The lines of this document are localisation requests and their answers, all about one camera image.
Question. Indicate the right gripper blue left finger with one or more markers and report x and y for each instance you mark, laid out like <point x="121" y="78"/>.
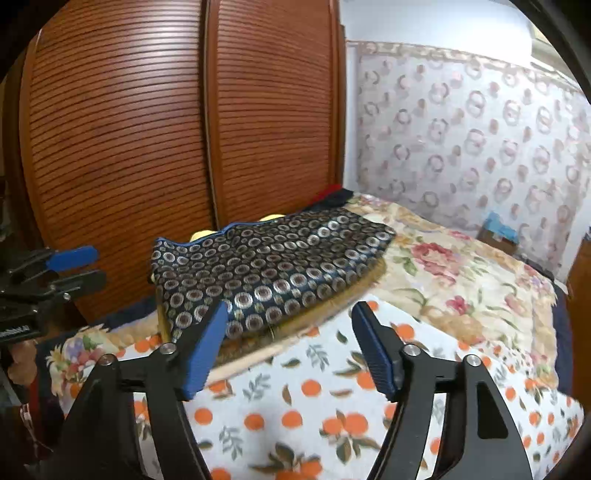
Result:
<point x="99" y="440"/>

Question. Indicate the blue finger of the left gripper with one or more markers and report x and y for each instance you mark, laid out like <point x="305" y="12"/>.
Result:
<point x="71" y="259"/>
<point x="78" y="285"/>

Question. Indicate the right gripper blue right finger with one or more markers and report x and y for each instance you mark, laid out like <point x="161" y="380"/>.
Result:
<point x="479" y="437"/>

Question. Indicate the navy patterned silk garment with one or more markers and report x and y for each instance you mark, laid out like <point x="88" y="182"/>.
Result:
<point x="266" y="272"/>

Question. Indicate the person left hand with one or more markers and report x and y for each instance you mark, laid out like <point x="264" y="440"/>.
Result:
<point x="22" y="372"/>

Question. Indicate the brown louvered wardrobe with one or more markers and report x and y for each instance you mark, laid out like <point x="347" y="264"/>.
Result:
<point x="124" y="121"/>

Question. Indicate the orange fruit print sheet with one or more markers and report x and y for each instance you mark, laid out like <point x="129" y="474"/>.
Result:
<point x="313" y="411"/>

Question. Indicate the wooden sideboard cabinet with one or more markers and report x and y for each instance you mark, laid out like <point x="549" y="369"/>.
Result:
<point x="578" y="305"/>

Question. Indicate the floral beige blanket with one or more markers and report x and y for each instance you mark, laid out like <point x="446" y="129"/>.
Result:
<point x="62" y="367"/>

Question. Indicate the brown box with blue cloth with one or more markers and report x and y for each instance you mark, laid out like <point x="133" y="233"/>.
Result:
<point x="495" y="233"/>

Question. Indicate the red bed cover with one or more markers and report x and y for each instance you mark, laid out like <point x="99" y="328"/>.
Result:
<point x="326" y="192"/>

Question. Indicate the pink circle patterned curtain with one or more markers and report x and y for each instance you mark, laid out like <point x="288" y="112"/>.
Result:
<point x="457" y="137"/>

